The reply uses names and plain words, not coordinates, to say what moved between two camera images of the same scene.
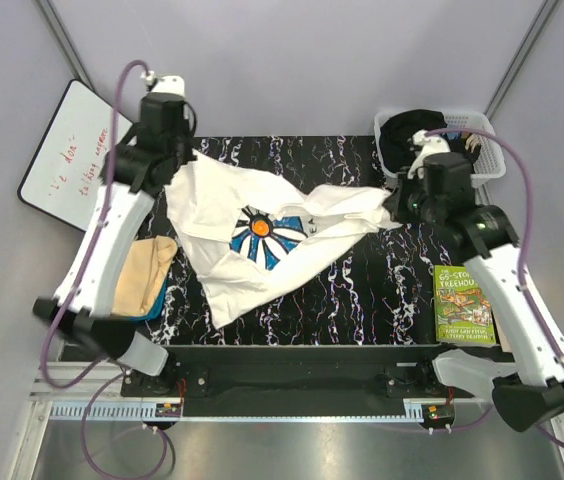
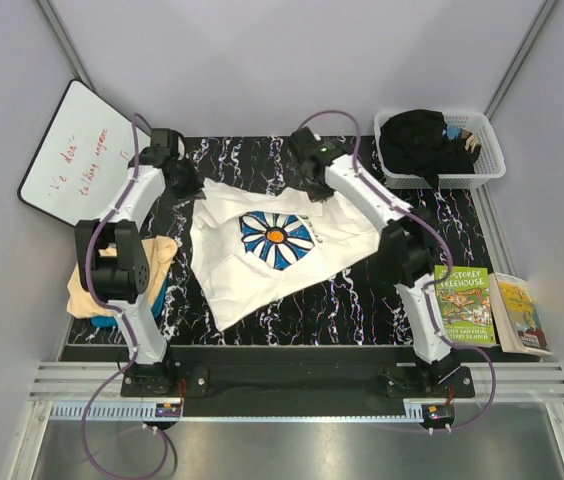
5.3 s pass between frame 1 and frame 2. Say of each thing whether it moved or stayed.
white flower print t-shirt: moved
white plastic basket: stayed
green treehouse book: stayed
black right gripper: moved
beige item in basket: stayed
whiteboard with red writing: stayed
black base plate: stayed
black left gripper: moved
